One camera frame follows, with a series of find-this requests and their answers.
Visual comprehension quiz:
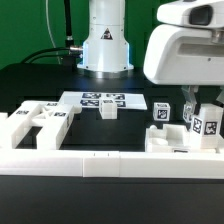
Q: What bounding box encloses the white chair seat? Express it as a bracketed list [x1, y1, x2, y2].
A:
[144, 123, 224, 154]

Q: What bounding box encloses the black cable bundle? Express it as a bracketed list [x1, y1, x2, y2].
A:
[20, 0, 84, 65]

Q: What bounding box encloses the white tagged nut cube left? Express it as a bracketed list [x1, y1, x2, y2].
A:
[153, 102, 170, 121]

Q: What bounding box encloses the white chair back frame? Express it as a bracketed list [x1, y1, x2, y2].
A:
[0, 101, 82, 150]

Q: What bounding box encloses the white tagged nut cube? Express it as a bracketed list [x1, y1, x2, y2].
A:
[183, 104, 192, 123]
[153, 102, 170, 121]

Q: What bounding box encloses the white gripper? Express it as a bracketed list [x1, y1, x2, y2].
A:
[143, 0, 224, 118]

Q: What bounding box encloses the white tagged nut cube right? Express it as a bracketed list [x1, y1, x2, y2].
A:
[183, 104, 192, 123]

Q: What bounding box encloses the thin white cable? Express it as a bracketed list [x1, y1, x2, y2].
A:
[45, 0, 63, 65]

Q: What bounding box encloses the white U-shaped obstacle fence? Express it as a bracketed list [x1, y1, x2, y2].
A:
[0, 111, 224, 180]

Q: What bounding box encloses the white base tag sheet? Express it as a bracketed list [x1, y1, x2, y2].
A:
[59, 91, 147, 110]

